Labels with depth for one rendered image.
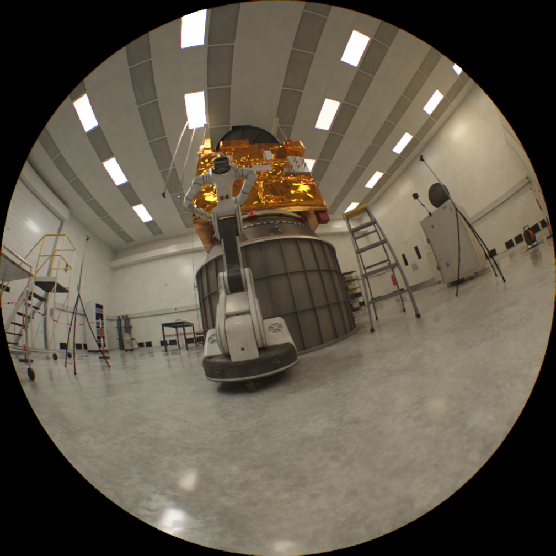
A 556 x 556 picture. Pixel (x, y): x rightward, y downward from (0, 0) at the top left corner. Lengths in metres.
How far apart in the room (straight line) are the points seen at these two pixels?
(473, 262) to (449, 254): 0.56
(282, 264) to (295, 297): 0.35
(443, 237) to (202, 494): 4.13
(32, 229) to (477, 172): 14.73
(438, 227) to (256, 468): 4.07
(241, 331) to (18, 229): 7.49
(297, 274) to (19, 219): 7.99
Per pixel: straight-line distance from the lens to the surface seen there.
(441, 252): 4.01
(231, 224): 1.27
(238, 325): 0.85
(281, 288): 1.65
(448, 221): 3.94
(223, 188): 1.38
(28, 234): 7.75
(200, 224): 2.45
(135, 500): 0.48
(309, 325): 1.68
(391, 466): 0.40
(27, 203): 8.01
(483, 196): 7.89
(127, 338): 7.92
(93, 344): 8.09
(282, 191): 2.68
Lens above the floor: 0.32
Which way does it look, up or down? 15 degrees up
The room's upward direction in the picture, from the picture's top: 13 degrees counter-clockwise
